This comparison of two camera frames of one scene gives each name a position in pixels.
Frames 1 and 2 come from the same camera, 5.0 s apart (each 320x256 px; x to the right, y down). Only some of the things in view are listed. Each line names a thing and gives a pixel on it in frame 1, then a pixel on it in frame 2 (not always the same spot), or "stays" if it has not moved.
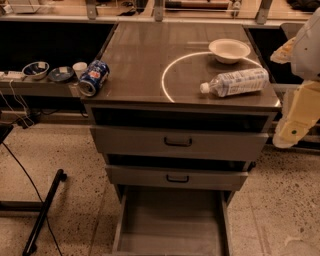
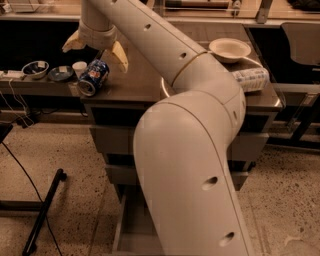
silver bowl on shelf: x=36 y=70 stays
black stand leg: x=36 y=207 stays
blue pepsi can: x=93 y=78 stays
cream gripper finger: x=284 y=53 → x=73 y=42
